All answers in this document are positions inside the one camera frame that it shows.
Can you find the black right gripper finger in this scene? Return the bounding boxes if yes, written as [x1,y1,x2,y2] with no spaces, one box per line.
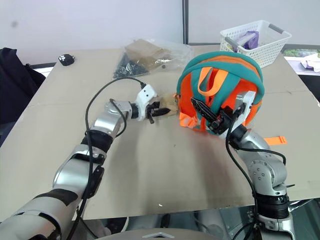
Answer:
[192,97,220,121]
[190,98,216,124]

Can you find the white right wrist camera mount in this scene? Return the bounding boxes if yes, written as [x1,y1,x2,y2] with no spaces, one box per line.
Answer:
[234,90,257,126]

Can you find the small black pouch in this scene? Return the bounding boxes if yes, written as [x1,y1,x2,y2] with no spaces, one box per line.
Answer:
[58,53,76,67]

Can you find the orange and teal backpack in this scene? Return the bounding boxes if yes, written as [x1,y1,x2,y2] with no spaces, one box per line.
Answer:
[176,50,288,146]

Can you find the silver robot torso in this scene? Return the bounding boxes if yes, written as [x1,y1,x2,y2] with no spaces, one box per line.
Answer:
[96,226,201,240]

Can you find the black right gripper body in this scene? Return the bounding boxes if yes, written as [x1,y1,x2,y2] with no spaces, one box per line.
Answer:
[208,105,247,137]

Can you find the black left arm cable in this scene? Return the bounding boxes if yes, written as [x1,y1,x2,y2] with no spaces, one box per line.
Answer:
[66,76,147,240]

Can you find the brown cardboard piece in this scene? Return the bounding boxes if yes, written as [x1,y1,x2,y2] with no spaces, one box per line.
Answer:
[124,38,173,66]

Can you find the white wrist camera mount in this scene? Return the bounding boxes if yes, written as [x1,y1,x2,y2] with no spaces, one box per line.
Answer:
[134,84,159,121]
[234,90,257,126]

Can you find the dark vertical post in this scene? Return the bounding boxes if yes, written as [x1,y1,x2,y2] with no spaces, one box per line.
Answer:
[181,0,190,45]

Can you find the printed sheet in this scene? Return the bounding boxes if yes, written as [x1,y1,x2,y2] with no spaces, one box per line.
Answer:
[283,47,320,76]

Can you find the clear plastic bag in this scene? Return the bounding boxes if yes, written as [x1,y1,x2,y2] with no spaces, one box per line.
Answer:
[112,37,195,80]

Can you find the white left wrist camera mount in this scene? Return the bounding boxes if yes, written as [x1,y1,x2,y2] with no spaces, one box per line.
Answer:
[134,84,159,121]

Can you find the dark jacket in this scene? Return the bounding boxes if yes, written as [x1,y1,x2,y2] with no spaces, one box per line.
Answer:
[0,47,47,125]

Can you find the white plastic basket grey handles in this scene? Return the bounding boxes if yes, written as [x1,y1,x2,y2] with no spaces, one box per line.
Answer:
[219,19,293,69]

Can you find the purple packet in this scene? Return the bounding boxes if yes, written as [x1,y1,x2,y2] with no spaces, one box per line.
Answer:
[236,30,260,50]

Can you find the brown cardboard table cover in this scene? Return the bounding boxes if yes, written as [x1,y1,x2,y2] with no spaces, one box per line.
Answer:
[0,44,320,222]

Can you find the pile of black screws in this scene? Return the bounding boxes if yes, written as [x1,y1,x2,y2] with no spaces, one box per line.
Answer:
[113,53,151,79]

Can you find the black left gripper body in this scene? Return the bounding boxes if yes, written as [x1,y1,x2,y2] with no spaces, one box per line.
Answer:
[146,101,162,125]

